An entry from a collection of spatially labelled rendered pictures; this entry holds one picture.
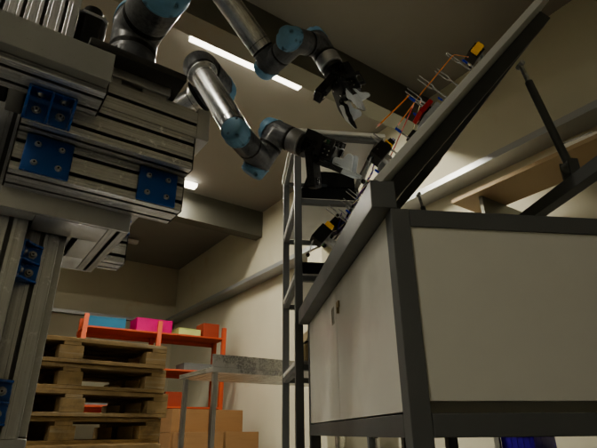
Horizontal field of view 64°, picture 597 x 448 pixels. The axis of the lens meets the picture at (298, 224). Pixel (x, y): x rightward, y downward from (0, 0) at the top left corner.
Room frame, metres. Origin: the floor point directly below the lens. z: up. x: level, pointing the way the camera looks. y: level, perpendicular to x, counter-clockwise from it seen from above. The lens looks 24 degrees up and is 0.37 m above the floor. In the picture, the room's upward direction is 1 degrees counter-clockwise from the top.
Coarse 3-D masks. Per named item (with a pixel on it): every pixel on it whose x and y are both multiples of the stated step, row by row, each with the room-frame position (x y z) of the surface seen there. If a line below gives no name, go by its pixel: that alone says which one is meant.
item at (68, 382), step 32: (64, 352) 3.08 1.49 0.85; (96, 352) 3.56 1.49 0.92; (128, 352) 3.57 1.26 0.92; (160, 352) 3.46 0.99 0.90; (64, 384) 3.11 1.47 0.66; (128, 384) 3.74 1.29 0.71; (160, 384) 3.51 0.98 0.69; (32, 416) 3.03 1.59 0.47; (64, 416) 3.15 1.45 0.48; (96, 416) 3.25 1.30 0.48; (128, 416) 3.39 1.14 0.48; (160, 416) 3.54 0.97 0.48
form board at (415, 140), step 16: (544, 0) 0.99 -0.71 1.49; (528, 16) 0.96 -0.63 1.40; (512, 32) 0.95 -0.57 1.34; (496, 48) 0.94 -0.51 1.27; (480, 64) 0.93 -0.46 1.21; (464, 80) 0.93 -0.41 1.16; (448, 96) 0.92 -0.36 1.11; (464, 96) 1.06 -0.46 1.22; (448, 112) 1.01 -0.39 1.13; (432, 128) 0.97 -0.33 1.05; (416, 144) 0.93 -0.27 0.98; (400, 160) 0.90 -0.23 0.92; (384, 176) 0.90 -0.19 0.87
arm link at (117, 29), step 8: (120, 8) 0.88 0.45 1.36; (120, 16) 0.86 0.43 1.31; (120, 24) 0.87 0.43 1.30; (128, 24) 0.86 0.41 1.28; (112, 32) 0.89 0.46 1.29; (120, 32) 0.88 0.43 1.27; (128, 32) 0.87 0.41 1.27; (136, 32) 0.87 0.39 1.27; (144, 40) 0.89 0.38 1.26; (152, 40) 0.90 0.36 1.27; (160, 40) 0.92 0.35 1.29
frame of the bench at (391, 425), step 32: (416, 224) 0.91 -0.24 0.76; (448, 224) 0.91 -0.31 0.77; (480, 224) 0.92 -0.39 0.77; (512, 224) 0.93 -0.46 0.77; (544, 224) 0.94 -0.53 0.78; (576, 224) 0.95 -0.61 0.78; (416, 288) 0.90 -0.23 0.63; (416, 320) 0.90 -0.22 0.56; (416, 352) 0.90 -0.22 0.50; (416, 384) 0.90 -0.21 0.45; (384, 416) 1.06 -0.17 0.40; (416, 416) 0.90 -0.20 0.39; (448, 416) 0.91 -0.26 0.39; (480, 416) 0.92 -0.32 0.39; (512, 416) 0.92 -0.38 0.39; (544, 416) 0.93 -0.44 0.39; (576, 416) 0.94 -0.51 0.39
